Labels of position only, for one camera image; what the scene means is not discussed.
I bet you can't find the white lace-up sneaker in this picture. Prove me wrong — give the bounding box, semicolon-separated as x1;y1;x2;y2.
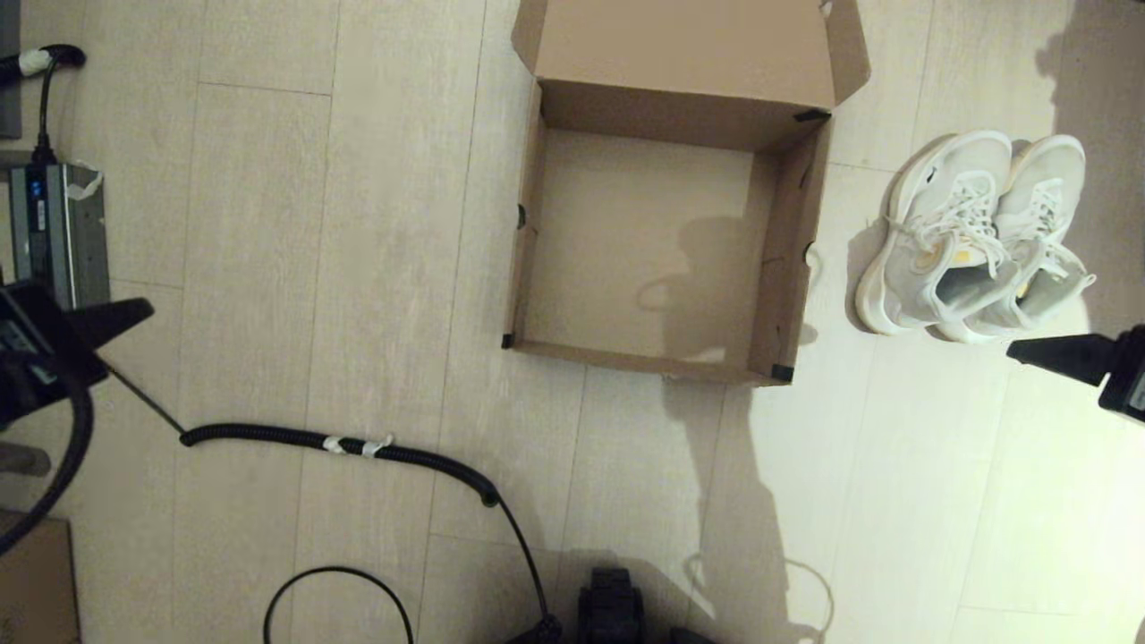
853;131;1018;337
934;134;1098;346

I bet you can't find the thin black cable loop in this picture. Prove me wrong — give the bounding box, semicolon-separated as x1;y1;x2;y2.
264;565;415;644

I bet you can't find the grey power supply box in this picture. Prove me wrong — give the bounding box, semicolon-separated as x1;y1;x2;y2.
6;162;111;312

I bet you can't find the black coiled cable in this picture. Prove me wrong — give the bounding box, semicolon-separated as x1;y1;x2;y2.
94;356;561;641

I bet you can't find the brown cardboard shoe box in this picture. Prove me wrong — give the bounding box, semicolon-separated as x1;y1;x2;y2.
501;0;872;388

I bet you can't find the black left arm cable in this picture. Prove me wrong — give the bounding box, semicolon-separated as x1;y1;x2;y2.
0;371;96;557

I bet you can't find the black power plug cable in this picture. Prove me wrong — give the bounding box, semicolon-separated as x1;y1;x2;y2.
0;43;87;167

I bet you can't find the flat brown cardboard piece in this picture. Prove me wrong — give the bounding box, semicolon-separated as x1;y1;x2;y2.
0;516;82;644

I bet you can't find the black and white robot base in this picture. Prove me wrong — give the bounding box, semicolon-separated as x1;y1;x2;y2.
505;566;717;644

